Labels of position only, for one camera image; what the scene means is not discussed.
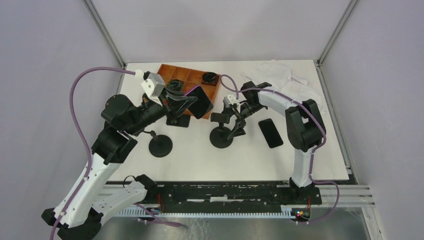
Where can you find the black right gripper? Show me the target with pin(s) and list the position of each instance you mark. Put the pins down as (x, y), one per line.
(238, 129)

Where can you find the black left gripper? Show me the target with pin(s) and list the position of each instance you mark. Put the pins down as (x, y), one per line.
(175, 101)

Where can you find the black round base phone stand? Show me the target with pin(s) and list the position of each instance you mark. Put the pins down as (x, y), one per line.
(219, 136)

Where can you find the purple edged black phone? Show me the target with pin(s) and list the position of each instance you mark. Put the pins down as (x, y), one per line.
(202, 105)

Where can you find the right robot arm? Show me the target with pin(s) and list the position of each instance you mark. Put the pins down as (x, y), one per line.
(305, 127)

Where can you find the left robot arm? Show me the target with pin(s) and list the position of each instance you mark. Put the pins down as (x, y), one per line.
(80, 216)

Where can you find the black flat easel phone stand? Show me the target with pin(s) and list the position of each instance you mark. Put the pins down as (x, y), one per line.
(182, 121)

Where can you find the small black phone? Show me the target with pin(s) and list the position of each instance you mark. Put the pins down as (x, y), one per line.
(270, 133)

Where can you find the rolled green patterned tie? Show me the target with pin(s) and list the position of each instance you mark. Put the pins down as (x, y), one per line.
(175, 85)

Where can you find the orange wooden compartment tray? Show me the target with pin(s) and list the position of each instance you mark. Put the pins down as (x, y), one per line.
(189, 78)

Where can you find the rolled tie top right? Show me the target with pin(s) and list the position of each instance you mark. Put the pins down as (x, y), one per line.
(210, 79)

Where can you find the white crumpled cloth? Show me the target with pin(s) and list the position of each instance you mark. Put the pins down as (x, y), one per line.
(282, 79)

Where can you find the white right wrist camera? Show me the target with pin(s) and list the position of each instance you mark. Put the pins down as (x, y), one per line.
(231, 100)

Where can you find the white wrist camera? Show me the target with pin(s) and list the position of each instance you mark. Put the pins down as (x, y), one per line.
(152, 84)
(231, 100)

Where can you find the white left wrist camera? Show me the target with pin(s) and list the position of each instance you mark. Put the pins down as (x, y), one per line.
(152, 84)

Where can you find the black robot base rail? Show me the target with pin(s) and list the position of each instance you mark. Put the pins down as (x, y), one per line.
(227, 197)

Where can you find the white slotted cable duct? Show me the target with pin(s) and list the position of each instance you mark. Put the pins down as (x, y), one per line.
(346, 197)

